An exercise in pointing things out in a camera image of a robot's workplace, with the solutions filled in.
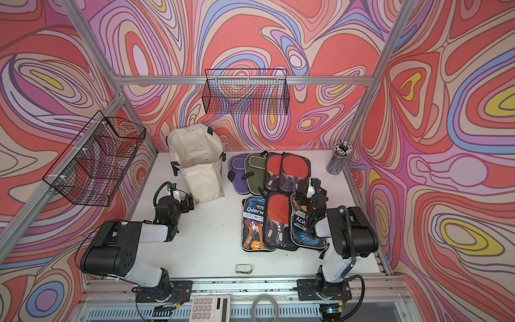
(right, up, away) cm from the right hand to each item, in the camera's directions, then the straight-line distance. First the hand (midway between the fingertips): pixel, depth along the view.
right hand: (308, 189), depth 95 cm
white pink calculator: (-41, -39, -26) cm, 62 cm away
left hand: (-60, -3, -1) cm, 60 cm away
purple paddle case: (-36, +10, +14) cm, 40 cm away
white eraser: (-30, -30, -17) cm, 45 cm away
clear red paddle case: (-16, +9, +10) cm, 21 cm away
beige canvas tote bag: (-59, +17, +20) cm, 65 cm away
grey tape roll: (-22, -37, -24) cm, 49 cm away
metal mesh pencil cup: (+18, +20, +4) cm, 27 cm away
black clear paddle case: (-16, -13, -8) cm, 22 cm away
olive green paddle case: (-26, +11, +13) cm, 31 cm away
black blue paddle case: (-7, -18, -13) cm, 23 cm away
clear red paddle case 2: (-4, +8, +15) cm, 18 cm away
